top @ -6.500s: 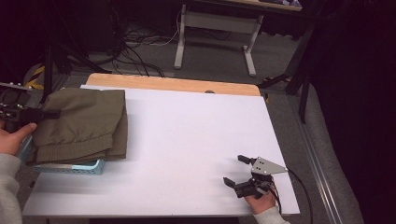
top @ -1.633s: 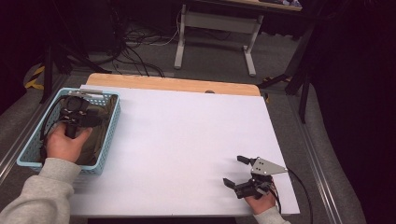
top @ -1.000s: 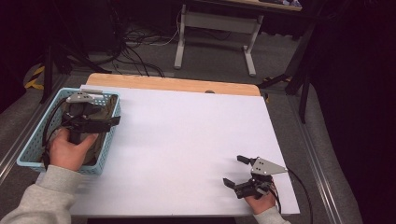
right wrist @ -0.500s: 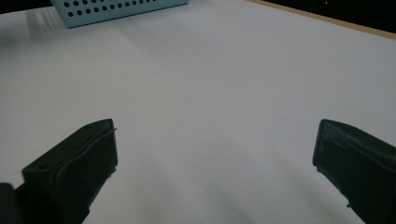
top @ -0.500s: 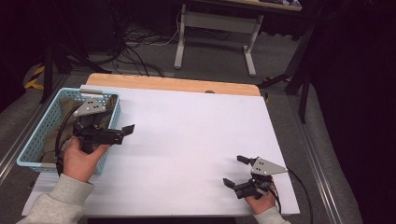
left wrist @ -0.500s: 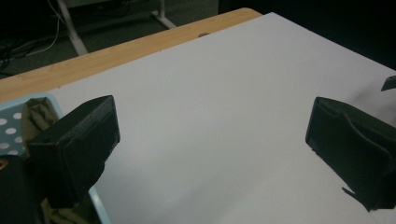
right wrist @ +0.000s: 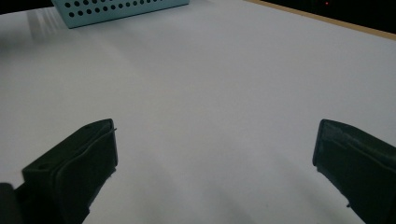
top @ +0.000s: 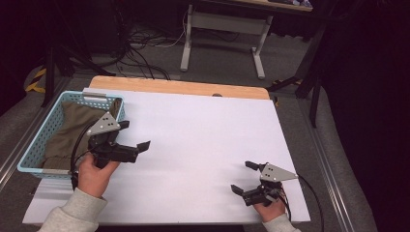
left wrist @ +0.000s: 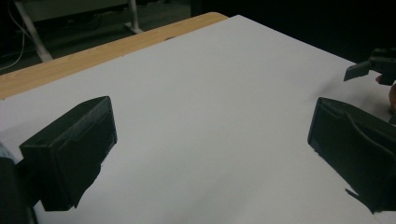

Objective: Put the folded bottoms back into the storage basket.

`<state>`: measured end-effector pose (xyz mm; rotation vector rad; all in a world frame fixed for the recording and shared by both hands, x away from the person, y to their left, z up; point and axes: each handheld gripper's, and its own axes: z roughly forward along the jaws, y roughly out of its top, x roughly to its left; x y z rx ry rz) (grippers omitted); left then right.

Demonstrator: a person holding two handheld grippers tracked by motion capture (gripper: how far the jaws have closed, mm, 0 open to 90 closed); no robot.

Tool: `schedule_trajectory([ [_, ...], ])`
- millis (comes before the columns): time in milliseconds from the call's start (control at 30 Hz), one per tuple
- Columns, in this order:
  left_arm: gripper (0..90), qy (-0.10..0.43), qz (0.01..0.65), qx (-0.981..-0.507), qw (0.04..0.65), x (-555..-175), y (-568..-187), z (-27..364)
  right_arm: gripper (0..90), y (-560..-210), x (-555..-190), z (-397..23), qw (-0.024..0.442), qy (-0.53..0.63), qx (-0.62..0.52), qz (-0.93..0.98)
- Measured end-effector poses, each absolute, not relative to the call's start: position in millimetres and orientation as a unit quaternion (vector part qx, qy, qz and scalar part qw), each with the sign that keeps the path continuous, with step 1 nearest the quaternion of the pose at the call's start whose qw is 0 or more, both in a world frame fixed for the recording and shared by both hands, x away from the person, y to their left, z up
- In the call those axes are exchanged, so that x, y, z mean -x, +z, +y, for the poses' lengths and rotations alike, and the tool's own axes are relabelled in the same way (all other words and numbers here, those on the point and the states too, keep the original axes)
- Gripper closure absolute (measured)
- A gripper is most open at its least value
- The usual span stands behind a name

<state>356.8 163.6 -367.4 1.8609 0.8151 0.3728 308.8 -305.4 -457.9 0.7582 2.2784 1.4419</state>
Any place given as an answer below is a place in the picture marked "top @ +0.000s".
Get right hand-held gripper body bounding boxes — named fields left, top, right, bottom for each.
left=241, top=162, right=299, bottom=208

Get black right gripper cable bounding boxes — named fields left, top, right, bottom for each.
left=295, top=174, right=325, bottom=232

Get aluminium floor rail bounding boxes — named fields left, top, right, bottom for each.
left=298, top=96, right=356, bottom=232
left=0, top=75, right=71, bottom=191

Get wooden table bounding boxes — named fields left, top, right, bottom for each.
left=88, top=75, right=271, bottom=101

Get black metal stand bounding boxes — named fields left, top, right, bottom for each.
left=266, top=18, right=327, bottom=129
left=41, top=0, right=116, bottom=108

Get white board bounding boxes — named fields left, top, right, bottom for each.
left=22, top=87, right=311, bottom=226

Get olive green pants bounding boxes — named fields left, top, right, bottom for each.
left=42, top=98, right=123, bottom=170

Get white floor cable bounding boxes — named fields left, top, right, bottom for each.
left=154, top=9, right=190, bottom=49

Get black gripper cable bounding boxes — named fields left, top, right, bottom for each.
left=70, top=120, right=99, bottom=191
left=295, top=174, right=325, bottom=232

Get bundle of black floor cables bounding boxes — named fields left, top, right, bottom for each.
left=110, top=6, right=172, bottom=81

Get person's left hand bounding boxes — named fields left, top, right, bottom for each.
left=76, top=154, right=121, bottom=198

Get light blue plastic basket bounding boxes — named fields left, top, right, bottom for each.
left=16, top=90, right=127, bottom=180

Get person's right hand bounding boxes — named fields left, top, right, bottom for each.
left=252, top=196, right=287, bottom=223

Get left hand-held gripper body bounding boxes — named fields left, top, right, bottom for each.
left=86, top=111, right=140, bottom=169

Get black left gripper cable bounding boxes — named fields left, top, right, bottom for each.
left=70, top=120, right=99, bottom=191

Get white table frame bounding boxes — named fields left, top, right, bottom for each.
left=179, top=0, right=314, bottom=81

